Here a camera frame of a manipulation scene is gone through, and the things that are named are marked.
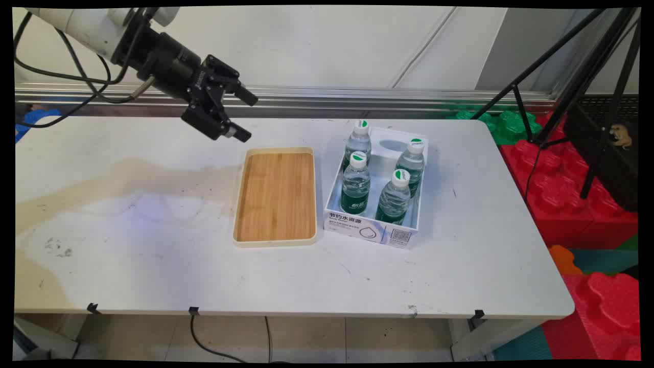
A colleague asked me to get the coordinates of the teal foam mat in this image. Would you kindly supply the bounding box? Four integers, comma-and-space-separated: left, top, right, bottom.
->
569, 248, 639, 278

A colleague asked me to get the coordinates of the white printed cardboard box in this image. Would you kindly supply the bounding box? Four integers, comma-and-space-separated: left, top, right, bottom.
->
323, 126, 429, 250

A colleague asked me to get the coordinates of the black mesh box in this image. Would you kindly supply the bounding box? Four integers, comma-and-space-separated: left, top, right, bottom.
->
564, 95, 640, 213

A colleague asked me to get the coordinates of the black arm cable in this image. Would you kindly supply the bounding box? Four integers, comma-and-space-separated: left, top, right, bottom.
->
14, 11, 141, 86

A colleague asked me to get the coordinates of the small brown toy animal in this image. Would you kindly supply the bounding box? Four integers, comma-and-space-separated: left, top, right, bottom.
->
609, 124, 633, 150

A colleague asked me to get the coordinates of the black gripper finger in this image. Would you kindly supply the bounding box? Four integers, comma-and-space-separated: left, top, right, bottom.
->
181, 102, 252, 143
203, 54, 259, 107

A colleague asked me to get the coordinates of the white table leg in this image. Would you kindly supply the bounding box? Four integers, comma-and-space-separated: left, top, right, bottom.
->
450, 319, 543, 362

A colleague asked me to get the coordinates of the aluminium rail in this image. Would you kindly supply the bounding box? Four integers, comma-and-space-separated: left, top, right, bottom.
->
15, 82, 558, 120

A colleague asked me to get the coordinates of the green foam block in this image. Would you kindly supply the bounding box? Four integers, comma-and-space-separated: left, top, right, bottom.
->
449, 109, 543, 146

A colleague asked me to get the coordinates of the blue foam block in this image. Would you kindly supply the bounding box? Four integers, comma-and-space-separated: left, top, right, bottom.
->
15, 108, 62, 144

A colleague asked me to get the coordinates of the orange foam piece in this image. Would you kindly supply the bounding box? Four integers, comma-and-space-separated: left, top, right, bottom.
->
549, 245, 583, 276

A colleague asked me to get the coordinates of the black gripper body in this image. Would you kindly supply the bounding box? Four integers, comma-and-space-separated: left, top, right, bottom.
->
138, 32, 225, 108

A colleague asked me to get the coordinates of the black cable with metal plug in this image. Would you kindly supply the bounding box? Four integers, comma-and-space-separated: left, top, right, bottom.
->
15, 28, 156, 129

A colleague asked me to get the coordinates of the thick black floor cable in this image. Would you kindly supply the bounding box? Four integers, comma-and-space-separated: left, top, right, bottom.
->
190, 314, 248, 363

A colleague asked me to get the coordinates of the large red foam block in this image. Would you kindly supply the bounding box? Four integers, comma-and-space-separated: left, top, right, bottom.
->
500, 113, 639, 249

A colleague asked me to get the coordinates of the green label water bottle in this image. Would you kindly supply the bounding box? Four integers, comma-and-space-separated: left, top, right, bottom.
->
340, 152, 371, 215
343, 120, 372, 172
375, 169, 412, 225
395, 138, 426, 198

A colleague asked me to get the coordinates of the black tripod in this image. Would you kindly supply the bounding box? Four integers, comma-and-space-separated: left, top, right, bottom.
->
470, 7, 642, 200

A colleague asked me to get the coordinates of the bamboo tray with cream rim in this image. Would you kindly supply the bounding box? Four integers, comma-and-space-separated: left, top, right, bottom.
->
232, 147, 318, 249

